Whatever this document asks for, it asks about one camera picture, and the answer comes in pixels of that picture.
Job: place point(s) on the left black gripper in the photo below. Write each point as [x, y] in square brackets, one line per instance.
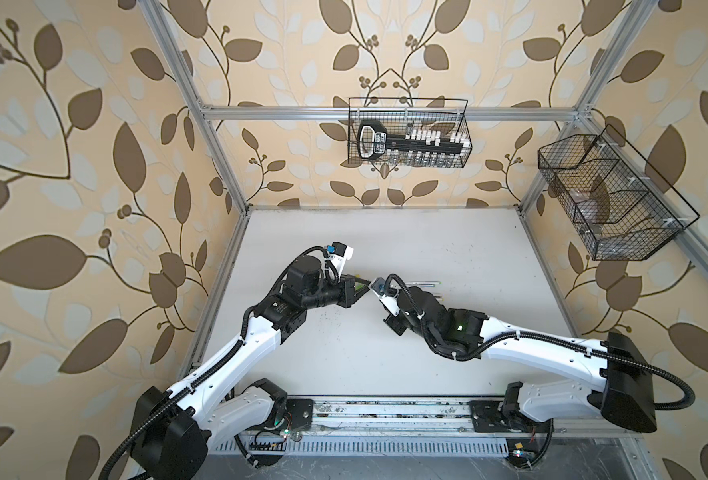
[349, 294]

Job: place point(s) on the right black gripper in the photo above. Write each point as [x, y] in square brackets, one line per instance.
[390, 320]

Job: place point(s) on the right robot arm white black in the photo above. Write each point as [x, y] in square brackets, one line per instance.
[607, 379]

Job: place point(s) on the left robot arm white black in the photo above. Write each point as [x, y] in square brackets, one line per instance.
[265, 326]

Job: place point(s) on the black tool in basket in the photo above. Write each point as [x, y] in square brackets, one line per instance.
[374, 141]

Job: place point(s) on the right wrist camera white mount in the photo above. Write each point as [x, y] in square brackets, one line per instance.
[388, 300]

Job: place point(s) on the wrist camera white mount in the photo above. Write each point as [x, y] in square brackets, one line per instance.
[337, 255]
[388, 300]

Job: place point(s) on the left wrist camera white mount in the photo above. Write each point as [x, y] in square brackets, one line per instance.
[337, 255]

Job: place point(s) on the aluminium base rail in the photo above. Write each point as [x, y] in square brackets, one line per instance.
[388, 416]

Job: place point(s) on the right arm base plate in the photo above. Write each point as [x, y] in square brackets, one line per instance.
[499, 416]

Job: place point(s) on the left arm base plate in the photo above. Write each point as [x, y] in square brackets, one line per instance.
[288, 416]

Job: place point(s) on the back black wire basket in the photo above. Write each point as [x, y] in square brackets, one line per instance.
[445, 114]

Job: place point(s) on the black wire basket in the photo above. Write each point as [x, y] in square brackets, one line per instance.
[445, 114]
[622, 205]

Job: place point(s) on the right black wire basket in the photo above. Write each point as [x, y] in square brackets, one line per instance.
[622, 205]

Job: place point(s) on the aluminium frame left post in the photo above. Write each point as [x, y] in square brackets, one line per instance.
[153, 14]

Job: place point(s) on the aluminium frame post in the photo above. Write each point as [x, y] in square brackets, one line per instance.
[153, 14]
[578, 58]

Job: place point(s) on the aluminium frame right post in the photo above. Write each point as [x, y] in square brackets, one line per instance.
[578, 58]

